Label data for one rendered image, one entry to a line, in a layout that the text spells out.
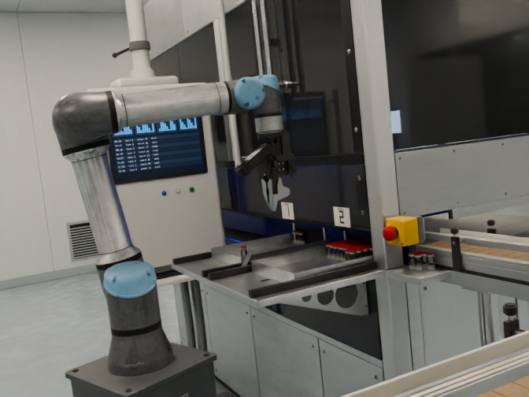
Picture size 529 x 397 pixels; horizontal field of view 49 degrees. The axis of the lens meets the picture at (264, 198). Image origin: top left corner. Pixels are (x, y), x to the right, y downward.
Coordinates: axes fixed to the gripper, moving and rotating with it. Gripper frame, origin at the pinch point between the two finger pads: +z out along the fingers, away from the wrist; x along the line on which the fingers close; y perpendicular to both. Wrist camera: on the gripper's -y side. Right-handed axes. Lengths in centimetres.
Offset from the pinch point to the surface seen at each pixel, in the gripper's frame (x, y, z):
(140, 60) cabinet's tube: 95, -4, -56
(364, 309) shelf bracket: -1.2, 27.1, 34.8
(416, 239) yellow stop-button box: -21.6, 31.2, 12.3
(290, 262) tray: 19.6, 14.8, 21.2
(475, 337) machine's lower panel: -12, 60, 49
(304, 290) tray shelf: -11.0, 1.6, 21.7
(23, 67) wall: 544, -4, -126
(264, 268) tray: 10.8, 1.4, 19.3
